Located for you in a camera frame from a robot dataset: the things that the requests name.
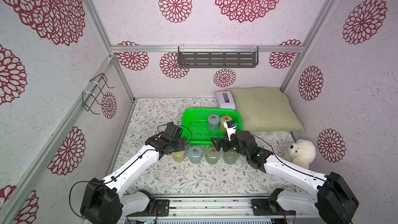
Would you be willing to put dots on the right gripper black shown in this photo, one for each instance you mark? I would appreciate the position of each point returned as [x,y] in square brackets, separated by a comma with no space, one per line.
[224,143]

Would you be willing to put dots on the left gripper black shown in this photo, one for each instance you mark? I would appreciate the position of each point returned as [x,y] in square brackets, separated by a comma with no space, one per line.
[181,147]

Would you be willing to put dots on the green canister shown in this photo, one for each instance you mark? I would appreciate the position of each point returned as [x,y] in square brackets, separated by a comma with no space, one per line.
[212,155]
[230,157]

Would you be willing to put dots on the yellow canister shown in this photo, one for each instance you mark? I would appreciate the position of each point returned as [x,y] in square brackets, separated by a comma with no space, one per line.
[223,120]
[179,156]

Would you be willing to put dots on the blue-grey canister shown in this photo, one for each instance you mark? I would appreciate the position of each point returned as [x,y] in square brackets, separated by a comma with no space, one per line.
[195,154]

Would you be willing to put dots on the green plastic basket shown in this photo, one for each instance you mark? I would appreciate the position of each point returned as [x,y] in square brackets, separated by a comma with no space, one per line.
[194,121]

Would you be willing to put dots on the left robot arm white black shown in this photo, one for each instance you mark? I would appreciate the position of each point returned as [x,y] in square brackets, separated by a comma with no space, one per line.
[115,185]

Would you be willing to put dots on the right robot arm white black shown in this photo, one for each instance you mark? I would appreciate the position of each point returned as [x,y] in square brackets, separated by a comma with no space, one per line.
[326,196]

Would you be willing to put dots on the blue canister back middle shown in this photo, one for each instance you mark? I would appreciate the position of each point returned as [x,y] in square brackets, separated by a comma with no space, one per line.
[213,122]

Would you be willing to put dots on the lavender tissue box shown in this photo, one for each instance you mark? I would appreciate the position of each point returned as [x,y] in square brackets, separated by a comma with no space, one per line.
[225,100]

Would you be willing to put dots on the green pillow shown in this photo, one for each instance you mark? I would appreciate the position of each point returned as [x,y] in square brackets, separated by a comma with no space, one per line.
[265,109]

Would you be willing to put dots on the white plush bear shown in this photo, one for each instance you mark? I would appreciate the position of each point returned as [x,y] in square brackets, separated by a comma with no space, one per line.
[301,153]

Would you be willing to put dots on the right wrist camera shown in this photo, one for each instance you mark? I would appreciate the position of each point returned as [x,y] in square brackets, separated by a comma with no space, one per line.
[231,129]

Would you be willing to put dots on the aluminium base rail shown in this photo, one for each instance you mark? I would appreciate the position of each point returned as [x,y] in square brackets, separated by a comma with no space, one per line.
[199,207]

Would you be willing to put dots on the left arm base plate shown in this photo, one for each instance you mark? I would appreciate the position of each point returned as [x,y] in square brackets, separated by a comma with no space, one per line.
[156,208]

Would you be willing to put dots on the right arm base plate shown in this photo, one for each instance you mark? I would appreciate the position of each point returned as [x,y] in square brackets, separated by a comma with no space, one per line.
[264,207]

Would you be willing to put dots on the grey wall shelf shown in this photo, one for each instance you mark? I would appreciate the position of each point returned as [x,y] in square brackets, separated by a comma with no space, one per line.
[217,59]

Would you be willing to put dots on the black wire wall rack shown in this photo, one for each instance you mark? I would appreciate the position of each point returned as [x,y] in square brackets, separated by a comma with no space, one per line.
[89,98]

